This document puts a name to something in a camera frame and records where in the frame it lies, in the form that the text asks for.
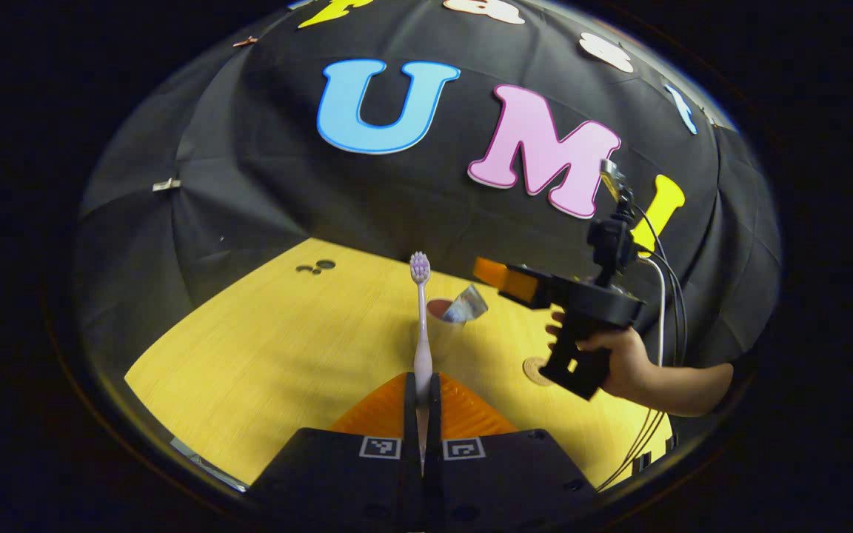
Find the red cloth clip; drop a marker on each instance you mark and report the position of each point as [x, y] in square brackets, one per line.
[245, 41]

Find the black backdrop cloth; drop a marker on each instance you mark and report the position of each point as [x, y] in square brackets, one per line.
[263, 163]

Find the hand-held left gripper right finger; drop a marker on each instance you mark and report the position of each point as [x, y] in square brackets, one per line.
[508, 481]

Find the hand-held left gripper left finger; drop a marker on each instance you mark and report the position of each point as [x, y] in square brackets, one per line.
[338, 481]

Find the round brown coaster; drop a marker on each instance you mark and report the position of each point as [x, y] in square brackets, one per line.
[534, 370]

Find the white toothbrush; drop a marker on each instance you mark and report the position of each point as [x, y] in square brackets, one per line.
[422, 333]

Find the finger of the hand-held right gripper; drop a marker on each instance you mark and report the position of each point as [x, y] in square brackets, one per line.
[515, 283]

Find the beige cup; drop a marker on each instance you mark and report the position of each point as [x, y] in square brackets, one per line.
[447, 340]

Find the white toothpaste tube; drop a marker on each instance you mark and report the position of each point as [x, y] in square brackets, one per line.
[469, 303]

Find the white cloth clip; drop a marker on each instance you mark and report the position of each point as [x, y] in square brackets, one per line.
[166, 184]

